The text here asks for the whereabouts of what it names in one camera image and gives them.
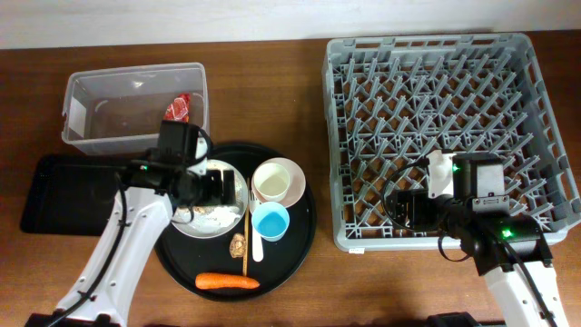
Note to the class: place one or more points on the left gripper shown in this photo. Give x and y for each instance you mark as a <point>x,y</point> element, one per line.
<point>213,193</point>

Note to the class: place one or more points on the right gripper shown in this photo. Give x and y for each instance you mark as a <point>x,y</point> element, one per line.
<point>418,199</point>

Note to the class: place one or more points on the white tissue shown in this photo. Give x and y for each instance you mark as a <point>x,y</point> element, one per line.
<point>214,216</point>

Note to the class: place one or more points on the light blue cup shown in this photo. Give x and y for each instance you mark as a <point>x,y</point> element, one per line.
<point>271,220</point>

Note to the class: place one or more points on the white plastic fork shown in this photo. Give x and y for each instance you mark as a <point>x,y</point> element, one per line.
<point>256,241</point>

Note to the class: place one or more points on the pink bowl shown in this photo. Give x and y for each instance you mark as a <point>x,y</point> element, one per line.
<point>297,182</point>

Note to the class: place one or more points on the red snack wrapper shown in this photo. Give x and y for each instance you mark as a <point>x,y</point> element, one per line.
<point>178,110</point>

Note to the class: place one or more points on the cream white cup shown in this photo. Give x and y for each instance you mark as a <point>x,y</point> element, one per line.
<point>271,181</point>

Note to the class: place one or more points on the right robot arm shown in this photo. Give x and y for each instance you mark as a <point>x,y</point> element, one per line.
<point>462,196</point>

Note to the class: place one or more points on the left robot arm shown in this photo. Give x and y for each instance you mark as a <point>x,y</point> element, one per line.
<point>171,175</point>

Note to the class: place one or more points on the grey dishwasher rack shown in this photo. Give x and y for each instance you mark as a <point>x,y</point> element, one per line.
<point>391,100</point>

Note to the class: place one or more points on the grey plate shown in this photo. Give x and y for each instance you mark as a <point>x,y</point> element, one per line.
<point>182,218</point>

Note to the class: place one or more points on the wooden chopstick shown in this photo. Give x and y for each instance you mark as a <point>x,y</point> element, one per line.
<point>246,230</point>

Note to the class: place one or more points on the brown walnut shell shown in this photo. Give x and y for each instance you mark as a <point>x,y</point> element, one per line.
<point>237,247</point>

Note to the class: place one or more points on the round black serving tray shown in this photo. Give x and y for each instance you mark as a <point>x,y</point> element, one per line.
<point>184,257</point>

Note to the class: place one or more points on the orange carrot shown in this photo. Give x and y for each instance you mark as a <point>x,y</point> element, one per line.
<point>213,280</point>

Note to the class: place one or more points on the clear plastic bin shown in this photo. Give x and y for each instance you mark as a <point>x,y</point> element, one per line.
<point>120,110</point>

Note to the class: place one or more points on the black rectangular tray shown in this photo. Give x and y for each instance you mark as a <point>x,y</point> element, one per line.
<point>75,195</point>

